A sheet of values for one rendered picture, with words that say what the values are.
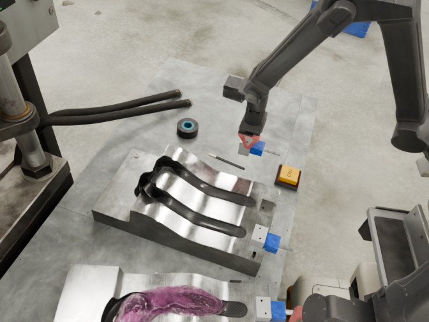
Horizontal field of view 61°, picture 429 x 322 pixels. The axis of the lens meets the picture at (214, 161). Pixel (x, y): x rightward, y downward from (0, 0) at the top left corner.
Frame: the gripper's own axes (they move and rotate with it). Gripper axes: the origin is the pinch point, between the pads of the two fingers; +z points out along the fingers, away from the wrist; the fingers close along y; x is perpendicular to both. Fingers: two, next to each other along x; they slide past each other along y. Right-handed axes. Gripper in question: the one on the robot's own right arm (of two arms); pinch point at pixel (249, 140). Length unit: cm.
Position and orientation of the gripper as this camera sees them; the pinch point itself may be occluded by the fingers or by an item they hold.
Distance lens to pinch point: 116.1
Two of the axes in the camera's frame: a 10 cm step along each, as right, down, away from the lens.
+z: -0.6, 6.7, 7.4
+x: 9.5, 2.8, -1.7
